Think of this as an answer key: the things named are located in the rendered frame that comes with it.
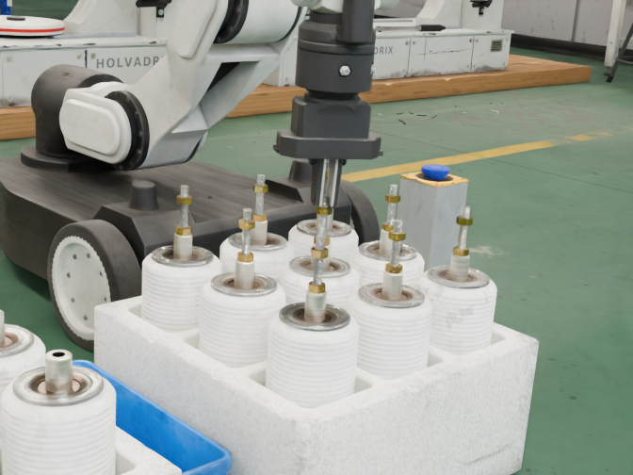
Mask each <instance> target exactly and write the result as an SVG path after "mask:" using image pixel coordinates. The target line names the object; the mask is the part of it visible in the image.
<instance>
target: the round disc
mask: <svg viewBox="0 0 633 475"><path fill-rule="evenodd" d="M64 30H65V25H64V23H63V22H62V21H60V20H55V19H49V18H41V17H29V16H10V15H0V37H5V38H45V37H48V35H57V34H61V33H63V32H64Z"/></svg>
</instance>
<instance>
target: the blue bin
mask: <svg viewBox="0 0 633 475"><path fill-rule="evenodd" d="M72 365H73V366H79V367H84V368H88V369H92V370H94V371H96V372H98V373H99V374H100V375H101V376H102V377H104V378H105V379H107V380H108V381H109V382H110V383H111V385H112V386H113V387H114V389H115V392H116V422H115V423H116V426H117V427H118V428H120V429H121V430H123V431H124V432H126V433H127V434H129V435H131V436H132V437H134V438H135V439H136V440H137V441H139V442H140V443H142V444H143V445H144V446H145V447H147V448H148V449H150V450H153V451H154V452H156V453H157V454H159V455H160V456H162V457H163V458H165V459H166V460H168V461H169V462H171V463H172V464H174V465H175V466H177V467H179V468H180V469H181V470H182V475H226V473H227V472H228V471H229V469H230V468H231V460H232V456H231V453H230V452H229V451H227V450H226V449H225V448H223V447H222V446H220V445H219V444H217V443H216V442H214V441H213V440H211V439H209V438H208V437H206V436H205V435H203V434H201V433H200V432H198V431H197V430H195V429H193V428H192V427H190V426H189V425H187V424H186V423H184V422H183V421H182V420H181V419H179V418H177V417H175V416H174V415H172V414H171V413H169V412H168V411H166V410H165V409H163V408H161V407H160V406H158V405H157V404H155V403H154V402H152V401H150V400H149V399H147V398H145V397H144V396H142V395H141V394H139V393H138V392H137V391H136V390H134V389H133V388H131V387H130V386H128V385H126V384H124V383H123V382H121V381H120V380H118V379H117V378H115V377H114V376H112V375H110V374H109V373H107V372H106V371H104V370H103V369H101V368H99V367H98V366H96V365H94V364H93V363H91V362H90V361H87V360H75V361H72Z"/></svg>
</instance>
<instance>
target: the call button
mask: <svg viewBox="0 0 633 475"><path fill-rule="evenodd" d="M421 171H422V173H424V177H427V178H429V179H446V176H447V175H448V174H449V168H448V167H447V166H443V165H438V164H426V165H423V166H422V168H421Z"/></svg>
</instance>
